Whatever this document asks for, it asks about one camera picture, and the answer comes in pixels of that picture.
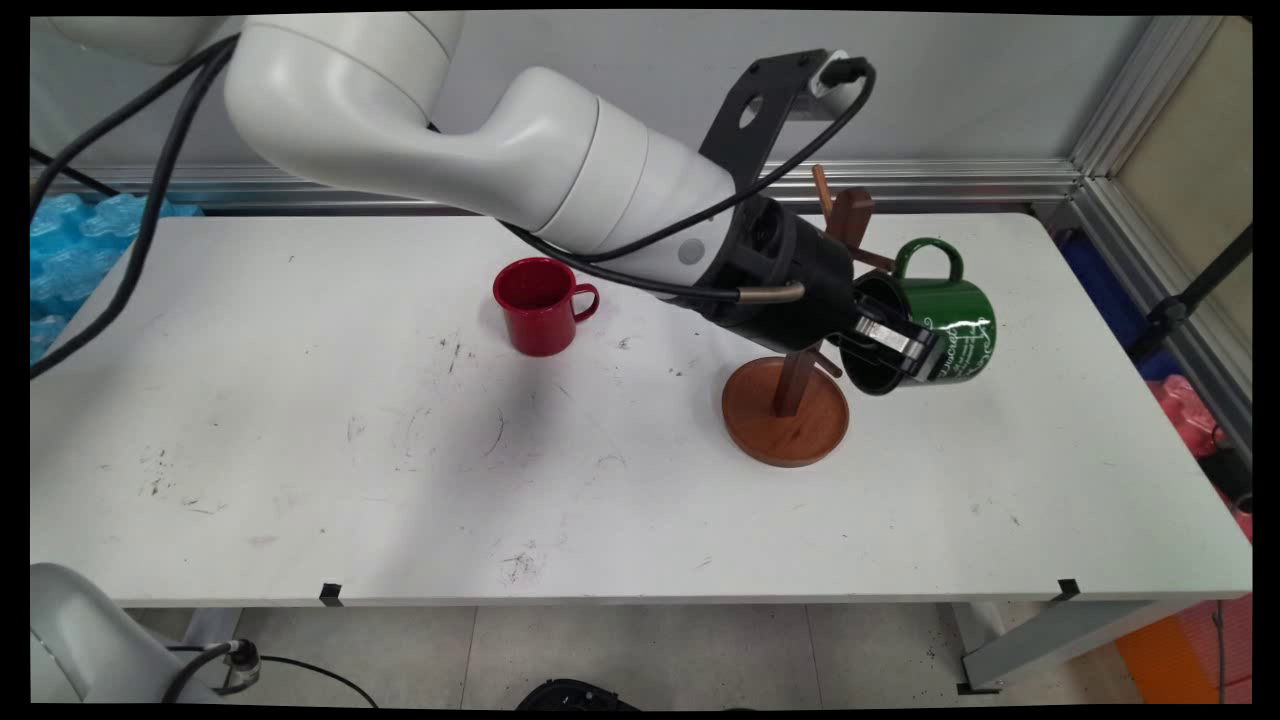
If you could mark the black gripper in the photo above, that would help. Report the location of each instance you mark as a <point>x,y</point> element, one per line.
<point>790,280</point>

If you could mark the green enamel mug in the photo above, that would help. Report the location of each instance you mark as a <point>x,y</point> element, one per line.
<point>955,330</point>

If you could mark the red enamel mug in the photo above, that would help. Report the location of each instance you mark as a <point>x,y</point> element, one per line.
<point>540,315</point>

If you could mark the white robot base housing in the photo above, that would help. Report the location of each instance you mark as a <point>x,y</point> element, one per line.
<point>85,640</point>

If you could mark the wooden mug tree stand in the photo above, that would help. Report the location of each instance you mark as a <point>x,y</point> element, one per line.
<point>785,420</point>

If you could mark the blue plastic object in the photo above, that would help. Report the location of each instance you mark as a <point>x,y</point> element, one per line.
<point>1100,285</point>

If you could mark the black tripod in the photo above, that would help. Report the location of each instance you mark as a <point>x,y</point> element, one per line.
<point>1175,305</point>

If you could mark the pink plastic bag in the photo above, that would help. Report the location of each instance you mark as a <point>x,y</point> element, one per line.
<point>1185,415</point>

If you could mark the black tape piece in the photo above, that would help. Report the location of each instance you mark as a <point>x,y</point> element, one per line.
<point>1068,590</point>
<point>331,594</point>

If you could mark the grey table leg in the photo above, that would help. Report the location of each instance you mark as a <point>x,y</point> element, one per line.
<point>1050,640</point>

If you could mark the orange box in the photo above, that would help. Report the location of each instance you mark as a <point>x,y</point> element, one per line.
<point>1170,655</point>

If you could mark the black round floor object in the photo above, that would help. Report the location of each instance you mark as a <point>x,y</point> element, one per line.
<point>575,695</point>

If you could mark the blue bubble wrap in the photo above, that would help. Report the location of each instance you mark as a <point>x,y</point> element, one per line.
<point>70,250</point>

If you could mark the horizontal aluminium frame rail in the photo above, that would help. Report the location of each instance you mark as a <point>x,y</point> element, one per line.
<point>950,182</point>

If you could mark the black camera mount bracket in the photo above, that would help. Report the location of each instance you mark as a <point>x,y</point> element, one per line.
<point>775,95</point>

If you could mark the small silver wrist camera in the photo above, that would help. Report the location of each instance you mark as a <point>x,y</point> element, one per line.
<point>832,72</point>

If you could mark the angled aluminium frame post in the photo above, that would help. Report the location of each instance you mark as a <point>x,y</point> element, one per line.
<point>1130,110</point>

